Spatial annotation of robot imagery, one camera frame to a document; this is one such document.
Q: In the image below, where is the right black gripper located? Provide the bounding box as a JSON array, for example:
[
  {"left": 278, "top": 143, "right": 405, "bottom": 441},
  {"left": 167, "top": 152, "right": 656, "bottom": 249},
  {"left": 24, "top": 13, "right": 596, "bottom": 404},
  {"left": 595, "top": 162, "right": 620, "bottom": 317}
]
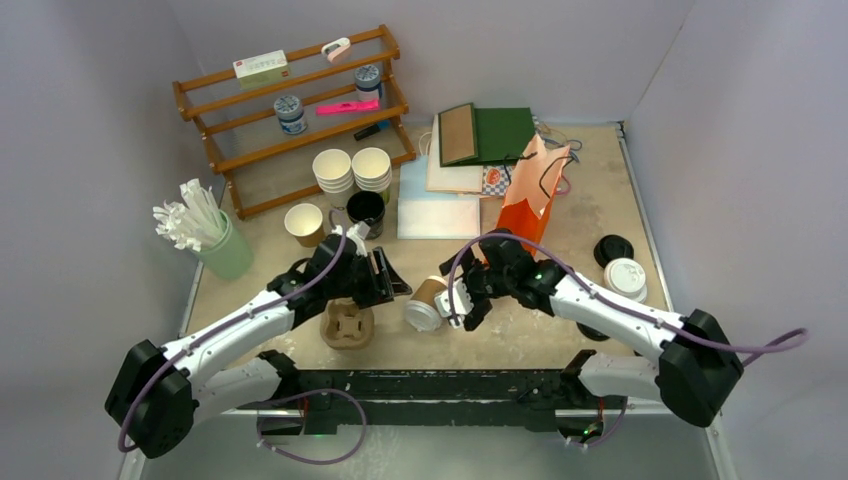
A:
[{"left": 440, "top": 249, "right": 515, "bottom": 333}]

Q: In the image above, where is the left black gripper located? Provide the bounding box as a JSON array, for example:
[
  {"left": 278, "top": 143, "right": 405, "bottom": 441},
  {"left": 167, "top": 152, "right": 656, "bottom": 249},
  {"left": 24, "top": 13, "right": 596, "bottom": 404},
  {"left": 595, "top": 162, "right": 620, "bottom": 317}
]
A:
[{"left": 326, "top": 247, "right": 410, "bottom": 308}]

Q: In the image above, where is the brown paper cup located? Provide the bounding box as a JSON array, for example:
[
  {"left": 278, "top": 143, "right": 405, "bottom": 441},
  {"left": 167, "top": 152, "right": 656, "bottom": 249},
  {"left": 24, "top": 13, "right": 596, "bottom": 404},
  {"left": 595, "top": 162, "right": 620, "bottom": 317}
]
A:
[
  {"left": 284, "top": 203, "right": 327, "bottom": 248},
  {"left": 411, "top": 275, "right": 448, "bottom": 309}
]

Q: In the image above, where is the orange paper bag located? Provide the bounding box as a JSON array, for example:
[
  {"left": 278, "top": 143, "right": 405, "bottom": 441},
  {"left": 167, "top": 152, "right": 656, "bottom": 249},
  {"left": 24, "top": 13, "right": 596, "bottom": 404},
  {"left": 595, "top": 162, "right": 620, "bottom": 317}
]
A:
[{"left": 496, "top": 134, "right": 570, "bottom": 244}]

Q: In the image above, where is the white cup lid picked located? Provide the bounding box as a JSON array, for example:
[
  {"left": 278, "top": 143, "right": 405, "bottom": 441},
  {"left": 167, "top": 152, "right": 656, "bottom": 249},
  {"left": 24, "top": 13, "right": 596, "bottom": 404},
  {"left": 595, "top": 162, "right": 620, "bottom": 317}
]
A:
[{"left": 404, "top": 300, "right": 443, "bottom": 332}]

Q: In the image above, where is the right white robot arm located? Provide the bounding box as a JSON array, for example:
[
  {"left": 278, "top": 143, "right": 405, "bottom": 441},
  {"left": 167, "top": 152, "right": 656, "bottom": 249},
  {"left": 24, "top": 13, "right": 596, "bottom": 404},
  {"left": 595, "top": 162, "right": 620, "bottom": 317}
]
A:
[{"left": 439, "top": 230, "right": 744, "bottom": 428}]

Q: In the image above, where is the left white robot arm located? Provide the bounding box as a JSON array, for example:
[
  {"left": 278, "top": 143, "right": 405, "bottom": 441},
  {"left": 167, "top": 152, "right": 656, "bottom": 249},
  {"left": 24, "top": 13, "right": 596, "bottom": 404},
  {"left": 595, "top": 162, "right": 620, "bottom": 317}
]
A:
[{"left": 104, "top": 233, "right": 412, "bottom": 458}]

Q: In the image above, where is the pulp cup carrier tray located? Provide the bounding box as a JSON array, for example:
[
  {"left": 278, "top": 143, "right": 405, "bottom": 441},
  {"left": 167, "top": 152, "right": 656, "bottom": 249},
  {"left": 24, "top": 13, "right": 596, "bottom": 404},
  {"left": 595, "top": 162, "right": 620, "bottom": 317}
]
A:
[{"left": 319, "top": 299, "right": 375, "bottom": 350}]

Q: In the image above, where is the black paper cup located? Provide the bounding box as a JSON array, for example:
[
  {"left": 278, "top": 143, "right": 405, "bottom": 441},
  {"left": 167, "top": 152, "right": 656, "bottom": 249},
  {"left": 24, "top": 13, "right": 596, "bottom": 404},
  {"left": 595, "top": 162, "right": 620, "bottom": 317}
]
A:
[{"left": 346, "top": 191, "right": 386, "bottom": 240}]

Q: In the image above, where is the black cup lid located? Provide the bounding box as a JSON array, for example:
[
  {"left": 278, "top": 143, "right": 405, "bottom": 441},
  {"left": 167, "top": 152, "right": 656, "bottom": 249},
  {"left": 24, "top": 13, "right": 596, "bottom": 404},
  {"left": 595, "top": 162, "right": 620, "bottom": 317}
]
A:
[
  {"left": 577, "top": 324, "right": 610, "bottom": 342},
  {"left": 593, "top": 234, "right": 635, "bottom": 269}
]

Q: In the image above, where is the right white cup stack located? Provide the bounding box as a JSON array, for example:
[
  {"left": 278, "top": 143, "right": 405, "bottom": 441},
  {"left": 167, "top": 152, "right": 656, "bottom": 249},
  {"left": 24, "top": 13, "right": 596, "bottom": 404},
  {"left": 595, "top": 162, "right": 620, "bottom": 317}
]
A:
[{"left": 351, "top": 147, "right": 392, "bottom": 204}]

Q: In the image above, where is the white cup stack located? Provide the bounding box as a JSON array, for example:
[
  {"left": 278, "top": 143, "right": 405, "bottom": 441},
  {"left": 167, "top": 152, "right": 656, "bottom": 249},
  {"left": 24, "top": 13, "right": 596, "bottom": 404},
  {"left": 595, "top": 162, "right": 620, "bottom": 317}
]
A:
[
  {"left": 312, "top": 149, "right": 357, "bottom": 209},
  {"left": 351, "top": 147, "right": 392, "bottom": 204}
]

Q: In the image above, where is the blue checkered paper bag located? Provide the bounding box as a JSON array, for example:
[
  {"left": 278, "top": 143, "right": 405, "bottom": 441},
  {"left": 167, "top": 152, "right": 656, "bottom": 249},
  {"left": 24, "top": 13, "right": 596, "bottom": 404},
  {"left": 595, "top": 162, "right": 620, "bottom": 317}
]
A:
[{"left": 481, "top": 165, "right": 514, "bottom": 198}]

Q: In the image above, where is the left white cup stack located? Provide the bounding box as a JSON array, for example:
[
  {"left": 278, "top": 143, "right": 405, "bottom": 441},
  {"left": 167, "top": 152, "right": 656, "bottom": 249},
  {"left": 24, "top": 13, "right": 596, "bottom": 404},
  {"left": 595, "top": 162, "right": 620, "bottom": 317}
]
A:
[{"left": 312, "top": 149, "right": 357, "bottom": 209}]

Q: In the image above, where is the white cup lid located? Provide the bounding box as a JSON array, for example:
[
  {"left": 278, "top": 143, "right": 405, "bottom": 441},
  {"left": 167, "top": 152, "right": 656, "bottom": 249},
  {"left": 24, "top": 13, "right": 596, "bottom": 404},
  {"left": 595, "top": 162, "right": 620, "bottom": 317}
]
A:
[{"left": 603, "top": 257, "right": 648, "bottom": 303}]

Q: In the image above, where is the black blue marker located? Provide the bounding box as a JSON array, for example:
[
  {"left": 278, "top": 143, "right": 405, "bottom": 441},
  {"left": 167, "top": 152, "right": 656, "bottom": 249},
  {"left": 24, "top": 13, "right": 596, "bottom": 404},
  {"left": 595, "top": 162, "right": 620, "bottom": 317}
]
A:
[{"left": 353, "top": 120, "right": 391, "bottom": 141}]

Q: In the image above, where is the green straw holder cup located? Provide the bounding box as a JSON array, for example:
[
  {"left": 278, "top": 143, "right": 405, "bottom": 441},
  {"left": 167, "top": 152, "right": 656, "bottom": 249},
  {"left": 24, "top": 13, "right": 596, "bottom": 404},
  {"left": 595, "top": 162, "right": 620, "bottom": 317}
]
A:
[{"left": 194, "top": 212, "right": 254, "bottom": 280}]

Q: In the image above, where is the green paper bag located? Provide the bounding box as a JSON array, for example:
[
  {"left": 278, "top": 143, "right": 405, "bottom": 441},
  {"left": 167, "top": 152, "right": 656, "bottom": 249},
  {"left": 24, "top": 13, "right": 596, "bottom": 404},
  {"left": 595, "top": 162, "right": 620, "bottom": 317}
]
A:
[{"left": 437, "top": 103, "right": 536, "bottom": 167}]

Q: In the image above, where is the pink marker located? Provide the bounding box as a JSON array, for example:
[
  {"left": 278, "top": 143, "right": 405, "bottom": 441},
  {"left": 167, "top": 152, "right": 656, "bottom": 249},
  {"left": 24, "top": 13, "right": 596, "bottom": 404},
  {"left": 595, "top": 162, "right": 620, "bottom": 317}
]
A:
[{"left": 315, "top": 99, "right": 381, "bottom": 116}]

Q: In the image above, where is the wooden shelf rack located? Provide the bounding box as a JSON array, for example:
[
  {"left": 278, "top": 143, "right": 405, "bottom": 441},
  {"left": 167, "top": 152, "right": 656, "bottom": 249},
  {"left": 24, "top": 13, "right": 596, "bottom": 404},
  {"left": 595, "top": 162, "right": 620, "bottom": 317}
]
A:
[{"left": 172, "top": 25, "right": 417, "bottom": 219}]

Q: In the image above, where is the blue white jar right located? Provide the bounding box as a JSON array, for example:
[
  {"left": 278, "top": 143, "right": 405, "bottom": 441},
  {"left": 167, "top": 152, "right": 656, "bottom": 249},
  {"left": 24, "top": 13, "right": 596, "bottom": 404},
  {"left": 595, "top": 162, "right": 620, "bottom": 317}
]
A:
[{"left": 354, "top": 64, "right": 383, "bottom": 102}]

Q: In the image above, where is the blue white jar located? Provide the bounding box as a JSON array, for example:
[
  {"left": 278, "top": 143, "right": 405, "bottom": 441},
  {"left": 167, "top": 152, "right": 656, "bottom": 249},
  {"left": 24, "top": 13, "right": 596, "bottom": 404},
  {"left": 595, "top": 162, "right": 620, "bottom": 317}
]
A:
[
  {"left": 273, "top": 95, "right": 308, "bottom": 135},
  {"left": 354, "top": 64, "right": 383, "bottom": 102}
]

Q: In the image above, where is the blue white jar left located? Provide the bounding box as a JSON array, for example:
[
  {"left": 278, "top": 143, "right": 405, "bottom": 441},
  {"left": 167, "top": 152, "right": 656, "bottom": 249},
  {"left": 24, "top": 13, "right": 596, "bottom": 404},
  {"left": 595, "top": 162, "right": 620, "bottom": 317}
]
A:
[{"left": 273, "top": 95, "right": 308, "bottom": 135}]

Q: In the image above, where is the white pink clip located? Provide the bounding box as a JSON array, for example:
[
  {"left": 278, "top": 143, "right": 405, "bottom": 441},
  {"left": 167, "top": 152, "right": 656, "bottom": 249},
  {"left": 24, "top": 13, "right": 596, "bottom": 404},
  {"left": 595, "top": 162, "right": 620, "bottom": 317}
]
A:
[{"left": 321, "top": 37, "right": 352, "bottom": 65}]

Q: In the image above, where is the white green box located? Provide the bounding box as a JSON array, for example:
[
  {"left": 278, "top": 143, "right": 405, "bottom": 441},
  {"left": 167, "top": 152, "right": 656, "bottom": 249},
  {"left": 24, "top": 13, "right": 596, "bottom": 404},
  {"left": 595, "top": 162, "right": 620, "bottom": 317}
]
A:
[{"left": 232, "top": 50, "right": 290, "bottom": 91}]

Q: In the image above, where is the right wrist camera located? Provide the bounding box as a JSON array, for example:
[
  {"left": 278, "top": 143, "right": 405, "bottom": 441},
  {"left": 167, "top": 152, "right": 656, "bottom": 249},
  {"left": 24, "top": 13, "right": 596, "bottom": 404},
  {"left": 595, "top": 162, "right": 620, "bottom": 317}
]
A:
[{"left": 434, "top": 287, "right": 474, "bottom": 329}]

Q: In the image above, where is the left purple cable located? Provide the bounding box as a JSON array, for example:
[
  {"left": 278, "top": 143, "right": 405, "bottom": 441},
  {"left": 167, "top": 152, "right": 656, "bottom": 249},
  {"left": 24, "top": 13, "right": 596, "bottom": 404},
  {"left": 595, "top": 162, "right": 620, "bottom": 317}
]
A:
[{"left": 117, "top": 208, "right": 370, "bottom": 466}]

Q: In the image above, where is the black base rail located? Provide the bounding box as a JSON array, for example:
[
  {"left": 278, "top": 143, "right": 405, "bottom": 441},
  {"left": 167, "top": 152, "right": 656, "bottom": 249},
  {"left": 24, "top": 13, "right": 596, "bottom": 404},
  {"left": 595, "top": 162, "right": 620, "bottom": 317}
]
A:
[{"left": 198, "top": 367, "right": 664, "bottom": 439}]

